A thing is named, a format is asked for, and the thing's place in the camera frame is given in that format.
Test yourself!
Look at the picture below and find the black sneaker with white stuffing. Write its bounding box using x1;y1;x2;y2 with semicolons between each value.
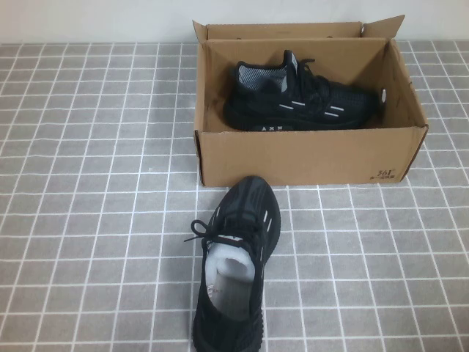
182;175;282;352

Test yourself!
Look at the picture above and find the white paper shoe stuffing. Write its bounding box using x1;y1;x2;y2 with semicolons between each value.
207;243;254;289

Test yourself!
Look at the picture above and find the brown cardboard shoe box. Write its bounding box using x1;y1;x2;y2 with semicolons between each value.
192;14;429;188

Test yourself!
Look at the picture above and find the black sneaker with striped lining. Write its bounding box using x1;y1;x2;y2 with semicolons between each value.
223;49;386;132

